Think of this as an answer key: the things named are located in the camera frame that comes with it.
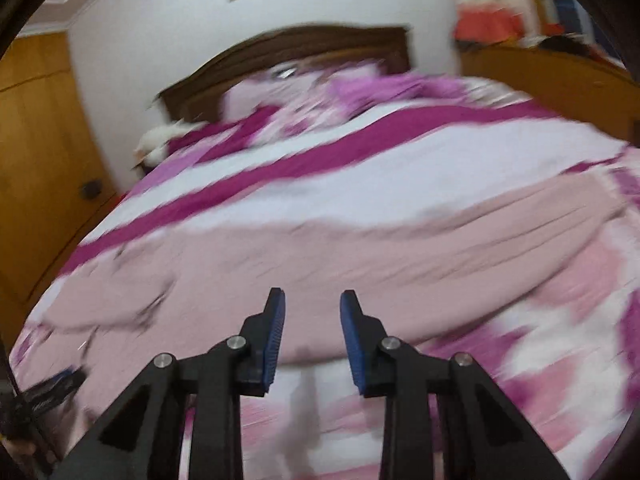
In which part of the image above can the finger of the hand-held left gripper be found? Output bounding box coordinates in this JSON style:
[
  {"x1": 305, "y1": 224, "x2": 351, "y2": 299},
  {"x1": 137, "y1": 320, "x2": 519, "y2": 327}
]
[{"x1": 22, "y1": 367, "x2": 87, "y2": 413}]

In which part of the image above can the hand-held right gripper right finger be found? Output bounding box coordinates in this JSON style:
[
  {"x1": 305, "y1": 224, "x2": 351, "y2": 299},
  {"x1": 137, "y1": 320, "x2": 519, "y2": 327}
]
[{"x1": 340, "y1": 289, "x2": 571, "y2": 480}]

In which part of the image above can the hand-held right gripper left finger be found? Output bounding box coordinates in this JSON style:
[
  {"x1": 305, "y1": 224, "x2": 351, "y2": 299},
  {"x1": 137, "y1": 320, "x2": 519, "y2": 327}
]
[{"x1": 50, "y1": 287, "x2": 287, "y2": 480}]

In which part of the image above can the pink knit sweater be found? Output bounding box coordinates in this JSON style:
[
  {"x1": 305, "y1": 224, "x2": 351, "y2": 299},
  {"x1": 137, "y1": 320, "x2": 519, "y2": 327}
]
[{"x1": 42, "y1": 174, "x2": 632, "y2": 376}]

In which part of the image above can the dark clothes pile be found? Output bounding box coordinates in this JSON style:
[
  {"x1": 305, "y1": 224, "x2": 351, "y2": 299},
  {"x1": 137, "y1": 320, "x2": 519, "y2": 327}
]
[{"x1": 520, "y1": 34, "x2": 626, "y2": 68}]

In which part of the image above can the floral pink duvet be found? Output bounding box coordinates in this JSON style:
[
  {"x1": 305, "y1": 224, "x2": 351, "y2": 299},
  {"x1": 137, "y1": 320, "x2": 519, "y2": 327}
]
[{"x1": 10, "y1": 72, "x2": 640, "y2": 480}]

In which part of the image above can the white plush toy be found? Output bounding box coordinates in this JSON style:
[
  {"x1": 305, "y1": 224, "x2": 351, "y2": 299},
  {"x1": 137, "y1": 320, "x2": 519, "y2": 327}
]
[{"x1": 134, "y1": 121, "x2": 206, "y2": 166}]

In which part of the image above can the pink pillow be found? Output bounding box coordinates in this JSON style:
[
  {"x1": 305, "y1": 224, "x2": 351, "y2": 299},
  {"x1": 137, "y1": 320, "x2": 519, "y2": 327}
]
[{"x1": 220, "y1": 62, "x2": 381, "y2": 126}]

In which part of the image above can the dark wooden headboard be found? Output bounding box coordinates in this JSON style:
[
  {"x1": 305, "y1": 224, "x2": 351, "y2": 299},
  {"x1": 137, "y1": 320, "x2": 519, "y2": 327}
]
[{"x1": 157, "y1": 24, "x2": 413, "y2": 123}]

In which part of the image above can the wooden cabinet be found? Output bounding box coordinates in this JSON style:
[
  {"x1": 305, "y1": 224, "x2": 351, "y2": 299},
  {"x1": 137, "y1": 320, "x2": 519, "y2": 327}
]
[{"x1": 460, "y1": 42, "x2": 638, "y2": 141}]

